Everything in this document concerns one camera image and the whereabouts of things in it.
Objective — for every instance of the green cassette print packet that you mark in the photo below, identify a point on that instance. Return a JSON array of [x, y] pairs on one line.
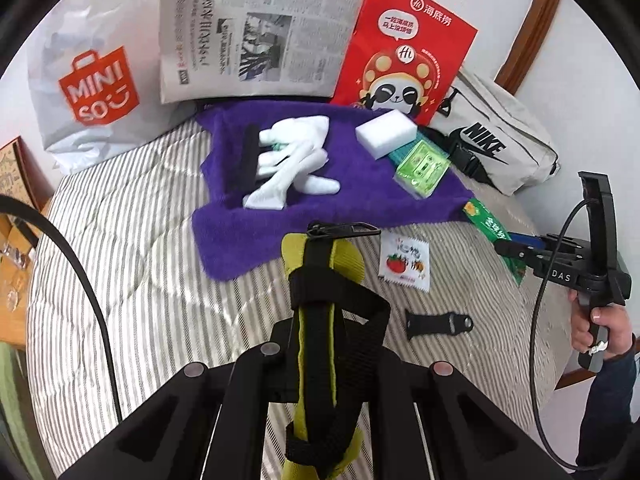
[[422, 170]]

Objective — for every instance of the green snack packet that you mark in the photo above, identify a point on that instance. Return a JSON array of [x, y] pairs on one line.
[[482, 220]]

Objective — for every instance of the person's right forearm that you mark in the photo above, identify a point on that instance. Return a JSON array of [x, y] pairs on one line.
[[610, 410]]

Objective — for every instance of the white tomato print packet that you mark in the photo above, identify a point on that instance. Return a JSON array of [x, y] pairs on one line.
[[402, 265]]

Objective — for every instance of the green cloth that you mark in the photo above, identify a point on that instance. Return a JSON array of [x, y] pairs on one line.
[[15, 410]]

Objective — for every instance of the white glove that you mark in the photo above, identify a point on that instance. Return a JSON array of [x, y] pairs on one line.
[[305, 180], [295, 132]]

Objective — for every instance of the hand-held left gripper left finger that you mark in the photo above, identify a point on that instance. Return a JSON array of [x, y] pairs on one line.
[[280, 375]]

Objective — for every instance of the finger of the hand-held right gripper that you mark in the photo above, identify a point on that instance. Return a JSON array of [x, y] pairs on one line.
[[525, 238], [520, 251]]

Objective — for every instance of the wooden door frame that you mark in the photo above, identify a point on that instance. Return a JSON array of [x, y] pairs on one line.
[[530, 30]]

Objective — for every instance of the red panda print paper bag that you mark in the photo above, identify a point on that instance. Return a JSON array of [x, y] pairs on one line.
[[450, 45]]

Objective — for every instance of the person's right hand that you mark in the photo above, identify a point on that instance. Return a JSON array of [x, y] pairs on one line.
[[612, 330]]

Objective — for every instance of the brown cardboard box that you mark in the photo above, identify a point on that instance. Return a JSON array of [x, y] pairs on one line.
[[10, 170]]

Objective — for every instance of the white sponge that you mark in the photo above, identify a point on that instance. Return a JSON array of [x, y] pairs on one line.
[[385, 132]]

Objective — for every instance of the purple towel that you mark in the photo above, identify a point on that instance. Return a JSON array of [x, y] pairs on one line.
[[250, 240]]

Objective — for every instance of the wooden bedside table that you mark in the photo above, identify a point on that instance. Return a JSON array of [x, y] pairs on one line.
[[15, 310]]

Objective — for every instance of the white shopping bag orange logo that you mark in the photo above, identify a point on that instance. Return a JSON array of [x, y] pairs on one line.
[[100, 35]]

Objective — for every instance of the newspaper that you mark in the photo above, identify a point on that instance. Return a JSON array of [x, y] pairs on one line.
[[210, 35]]

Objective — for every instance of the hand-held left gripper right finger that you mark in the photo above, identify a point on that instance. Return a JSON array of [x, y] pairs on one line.
[[395, 375]]

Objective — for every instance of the black fabric band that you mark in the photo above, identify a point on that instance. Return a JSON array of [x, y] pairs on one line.
[[246, 160]]

